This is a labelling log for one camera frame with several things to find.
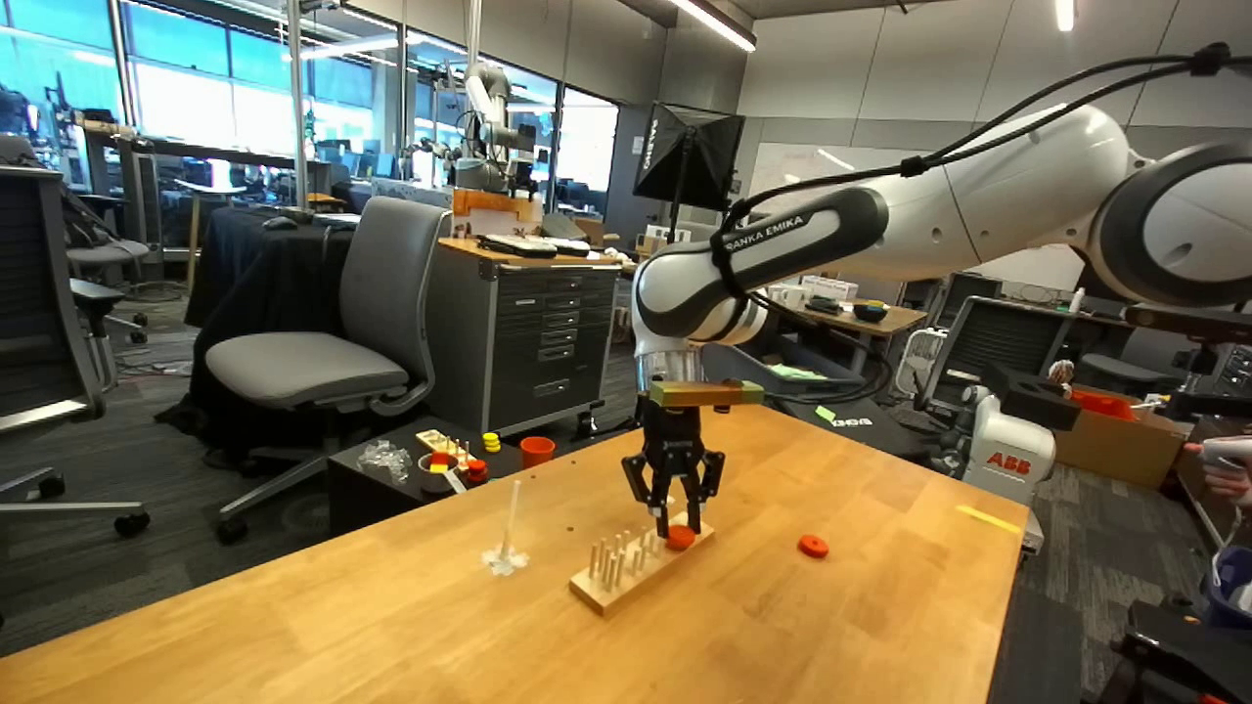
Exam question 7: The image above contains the clear plastic bag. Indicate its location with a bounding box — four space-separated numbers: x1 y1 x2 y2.
356 439 413 486

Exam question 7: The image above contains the blue bucket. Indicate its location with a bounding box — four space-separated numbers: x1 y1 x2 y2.
1201 546 1252 630

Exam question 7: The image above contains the black softbox light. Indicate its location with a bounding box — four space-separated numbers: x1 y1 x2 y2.
633 102 747 242

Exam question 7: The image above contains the bowl with coloured pieces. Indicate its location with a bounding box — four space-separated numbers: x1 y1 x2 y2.
418 451 463 495

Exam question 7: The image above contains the grey tool cabinet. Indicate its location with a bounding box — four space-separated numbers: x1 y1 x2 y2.
426 238 624 438

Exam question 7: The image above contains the wooden peg board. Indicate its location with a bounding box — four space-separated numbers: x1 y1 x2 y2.
569 510 716 618

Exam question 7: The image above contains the low black side table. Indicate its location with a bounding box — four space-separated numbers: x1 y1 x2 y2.
327 415 590 537

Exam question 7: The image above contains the black mesh office chair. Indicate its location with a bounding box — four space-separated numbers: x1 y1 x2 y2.
917 295 1079 414

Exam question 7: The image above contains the cardboard box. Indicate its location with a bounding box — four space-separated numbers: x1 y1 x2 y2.
1052 389 1190 492

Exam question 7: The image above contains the small white robot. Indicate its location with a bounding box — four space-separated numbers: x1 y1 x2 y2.
961 384 1059 511

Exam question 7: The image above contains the grey office chair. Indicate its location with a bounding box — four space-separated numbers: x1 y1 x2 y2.
203 196 453 546

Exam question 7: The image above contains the small wooden peg toy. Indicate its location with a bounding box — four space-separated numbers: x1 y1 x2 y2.
415 427 472 462

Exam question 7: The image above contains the wooden desk with items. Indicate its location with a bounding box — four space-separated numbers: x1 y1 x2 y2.
765 276 928 376

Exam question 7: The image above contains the person's hand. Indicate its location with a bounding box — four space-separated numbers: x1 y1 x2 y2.
1183 440 1252 506

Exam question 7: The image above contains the clear plastic rod stand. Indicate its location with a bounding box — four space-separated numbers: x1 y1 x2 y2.
480 478 530 577

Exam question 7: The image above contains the table with black cloth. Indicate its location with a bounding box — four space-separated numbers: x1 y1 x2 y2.
156 203 361 453

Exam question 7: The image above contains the yellow tape strip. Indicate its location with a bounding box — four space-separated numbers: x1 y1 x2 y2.
955 503 1024 537

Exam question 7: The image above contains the dark mesh office chair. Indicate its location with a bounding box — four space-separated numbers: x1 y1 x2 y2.
0 164 154 540

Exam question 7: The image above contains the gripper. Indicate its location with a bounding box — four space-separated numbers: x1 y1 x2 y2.
622 399 727 538

